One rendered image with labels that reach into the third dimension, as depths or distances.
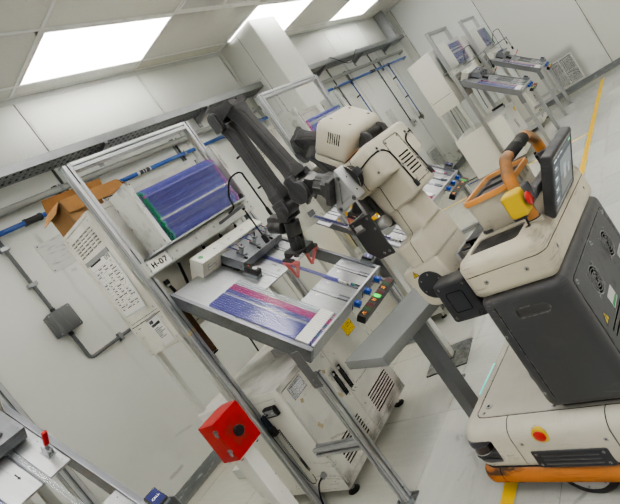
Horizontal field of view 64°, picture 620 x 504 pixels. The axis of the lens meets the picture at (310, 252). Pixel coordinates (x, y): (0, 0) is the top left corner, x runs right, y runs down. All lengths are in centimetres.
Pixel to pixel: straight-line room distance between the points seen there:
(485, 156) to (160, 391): 474
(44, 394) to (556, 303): 292
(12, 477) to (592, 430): 161
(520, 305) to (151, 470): 280
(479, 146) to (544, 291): 532
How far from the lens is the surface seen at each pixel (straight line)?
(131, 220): 239
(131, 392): 369
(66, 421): 353
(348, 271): 240
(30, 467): 173
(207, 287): 230
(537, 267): 138
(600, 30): 940
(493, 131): 658
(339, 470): 237
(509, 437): 176
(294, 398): 225
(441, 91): 662
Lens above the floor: 123
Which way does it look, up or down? 6 degrees down
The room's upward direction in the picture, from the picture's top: 36 degrees counter-clockwise
